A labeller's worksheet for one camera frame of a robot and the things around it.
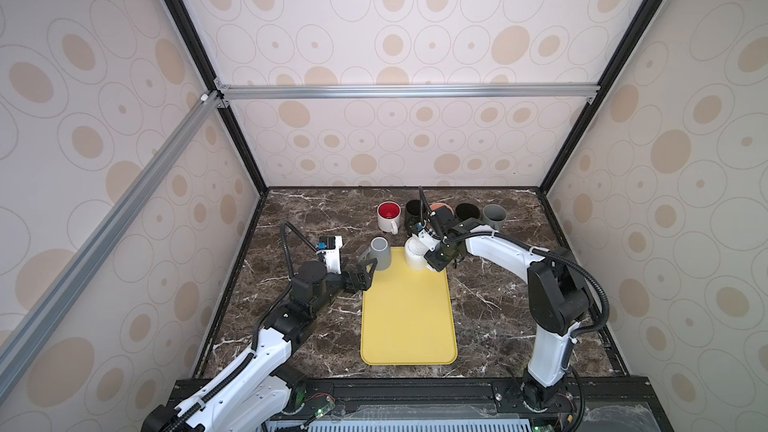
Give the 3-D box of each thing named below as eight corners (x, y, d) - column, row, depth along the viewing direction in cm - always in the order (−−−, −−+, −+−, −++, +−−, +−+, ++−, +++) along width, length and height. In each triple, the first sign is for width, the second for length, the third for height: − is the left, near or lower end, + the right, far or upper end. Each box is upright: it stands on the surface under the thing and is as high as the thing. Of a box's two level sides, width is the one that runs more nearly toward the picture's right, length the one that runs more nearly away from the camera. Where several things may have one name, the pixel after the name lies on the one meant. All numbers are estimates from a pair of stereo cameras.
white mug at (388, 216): (377, 238, 107) (376, 223, 101) (378, 215, 114) (377, 200, 108) (400, 238, 108) (400, 223, 101) (399, 215, 114) (400, 200, 108)
